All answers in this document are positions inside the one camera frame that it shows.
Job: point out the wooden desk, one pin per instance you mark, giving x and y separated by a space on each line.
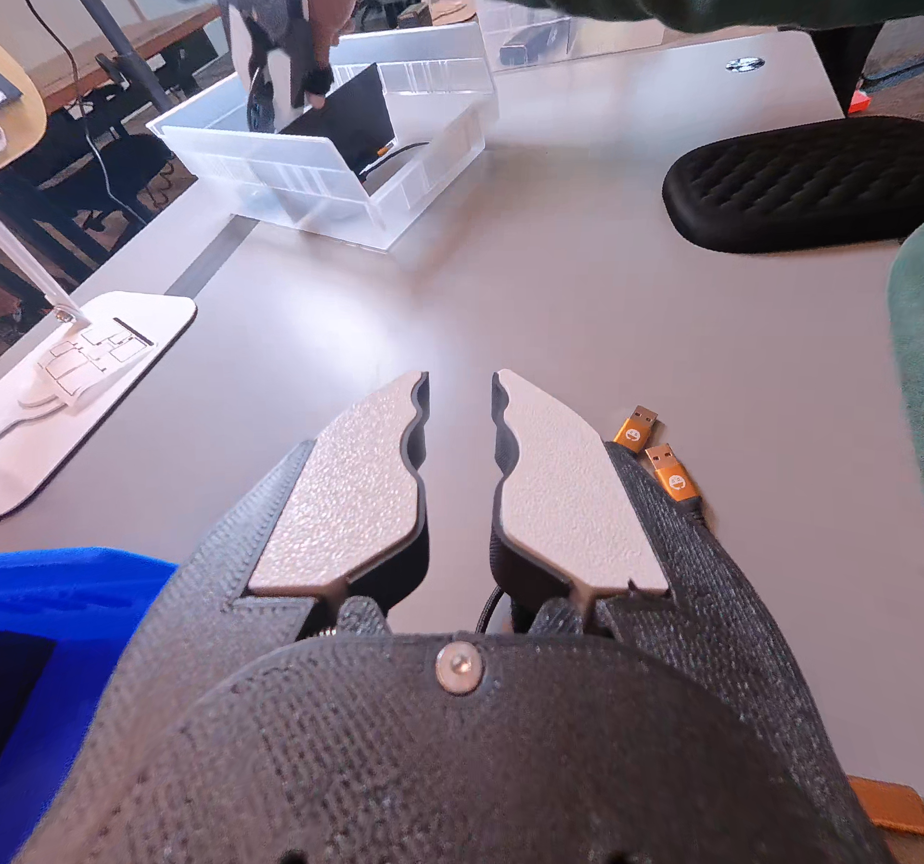
144 34

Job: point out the black desk grommet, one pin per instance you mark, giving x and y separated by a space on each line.
745 65

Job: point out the white stand base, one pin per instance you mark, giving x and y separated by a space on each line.
86 402

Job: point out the black bin divider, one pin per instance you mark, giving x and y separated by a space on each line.
354 117

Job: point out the clear plastic bin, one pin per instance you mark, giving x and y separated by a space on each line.
289 178

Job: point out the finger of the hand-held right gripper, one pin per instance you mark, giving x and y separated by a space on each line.
239 41
289 84

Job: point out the blue plastic bin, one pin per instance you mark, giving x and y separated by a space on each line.
65 626

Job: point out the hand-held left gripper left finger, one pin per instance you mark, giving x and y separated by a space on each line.
339 503

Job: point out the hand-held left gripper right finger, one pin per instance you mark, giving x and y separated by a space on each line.
577 503

